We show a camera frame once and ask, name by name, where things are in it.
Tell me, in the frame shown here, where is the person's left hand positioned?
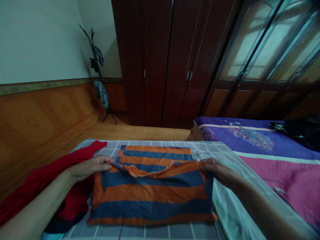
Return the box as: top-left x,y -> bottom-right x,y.
67,155 -> 113,182

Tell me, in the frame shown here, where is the person's right hand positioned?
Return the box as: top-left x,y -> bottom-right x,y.
199,158 -> 242,189

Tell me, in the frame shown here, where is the orange and blue striped shirt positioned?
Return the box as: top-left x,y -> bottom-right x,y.
87,145 -> 218,225

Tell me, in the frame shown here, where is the grey checked bed sheet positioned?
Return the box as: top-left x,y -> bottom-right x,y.
41,139 -> 319,240

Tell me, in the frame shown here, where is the red garment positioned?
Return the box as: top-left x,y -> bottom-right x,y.
0,140 -> 108,229

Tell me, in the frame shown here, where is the purple and pink quilt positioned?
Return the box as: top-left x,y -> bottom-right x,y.
194,116 -> 320,230

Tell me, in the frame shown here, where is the black garment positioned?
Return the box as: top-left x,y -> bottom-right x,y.
269,114 -> 320,152

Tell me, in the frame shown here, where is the black coat stand with clothes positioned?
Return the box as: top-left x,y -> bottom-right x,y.
79,24 -> 122,125

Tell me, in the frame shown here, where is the dark wooden wardrobe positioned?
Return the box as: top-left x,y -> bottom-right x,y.
111,0 -> 244,129

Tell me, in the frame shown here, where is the wooden door with glass panes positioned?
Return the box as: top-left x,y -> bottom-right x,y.
201,0 -> 320,120

